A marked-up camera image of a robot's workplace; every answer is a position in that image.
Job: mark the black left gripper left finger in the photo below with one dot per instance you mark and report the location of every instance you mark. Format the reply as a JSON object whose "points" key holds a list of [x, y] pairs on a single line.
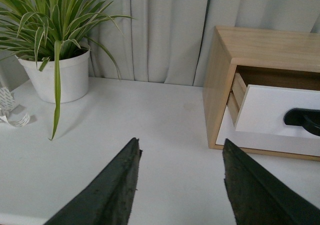
{"points": [[108, 199]]}

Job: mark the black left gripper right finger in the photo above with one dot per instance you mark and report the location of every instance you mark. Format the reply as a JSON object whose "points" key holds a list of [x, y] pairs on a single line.
{"points": [[258, 198]]}

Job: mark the white drawer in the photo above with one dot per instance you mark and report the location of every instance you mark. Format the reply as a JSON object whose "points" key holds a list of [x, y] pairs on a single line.
{"points": [[261, 108], [267, 142]]}

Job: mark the wooden drawer cabinet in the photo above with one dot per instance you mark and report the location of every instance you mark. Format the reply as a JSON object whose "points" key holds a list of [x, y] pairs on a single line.
{"points": [[275, 58]]}

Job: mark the white adhesive tape strip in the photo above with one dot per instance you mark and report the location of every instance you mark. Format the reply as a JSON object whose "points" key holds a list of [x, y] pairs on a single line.
{"points": [[7, 105]]}

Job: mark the grey curtain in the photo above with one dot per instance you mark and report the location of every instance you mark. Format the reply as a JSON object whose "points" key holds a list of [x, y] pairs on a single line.
{"points": [[168, 41]]}

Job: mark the green spider plant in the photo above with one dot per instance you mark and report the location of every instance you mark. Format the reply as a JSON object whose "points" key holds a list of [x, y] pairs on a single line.
{"points": [[50, 31]]}

